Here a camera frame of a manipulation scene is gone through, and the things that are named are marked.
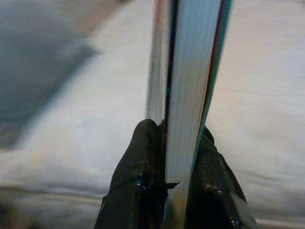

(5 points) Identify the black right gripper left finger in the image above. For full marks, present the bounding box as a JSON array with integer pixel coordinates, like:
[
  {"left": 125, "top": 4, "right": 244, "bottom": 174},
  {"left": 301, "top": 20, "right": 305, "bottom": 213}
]
[{"left": 93, "top": 118, "right": 180, "bottom": 229}]

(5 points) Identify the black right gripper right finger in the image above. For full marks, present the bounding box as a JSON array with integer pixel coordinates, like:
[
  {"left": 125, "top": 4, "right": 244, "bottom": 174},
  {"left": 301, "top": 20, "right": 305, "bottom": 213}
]
[{"left": 185, "top": 125, "right": 258, "bottom": 229}]

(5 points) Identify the white paged teal book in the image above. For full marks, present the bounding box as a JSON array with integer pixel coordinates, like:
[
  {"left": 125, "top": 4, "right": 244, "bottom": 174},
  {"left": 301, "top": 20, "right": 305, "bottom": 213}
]
[{"left": 163, "top": 0, "right": 234, "bottom": 229}]

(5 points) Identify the grey bear pillow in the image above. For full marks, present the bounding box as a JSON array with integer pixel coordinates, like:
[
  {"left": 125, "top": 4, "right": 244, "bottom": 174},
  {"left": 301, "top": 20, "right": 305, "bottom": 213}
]
[{"left": 0, "top": 9, "right": 102, "bottom": 150}]

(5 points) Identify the white quilted mattress topper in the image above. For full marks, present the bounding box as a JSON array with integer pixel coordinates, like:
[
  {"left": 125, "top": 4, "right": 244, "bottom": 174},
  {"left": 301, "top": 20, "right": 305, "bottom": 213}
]
[{"left": 0, "top": 0, "right": 305, "bottom": 229}]

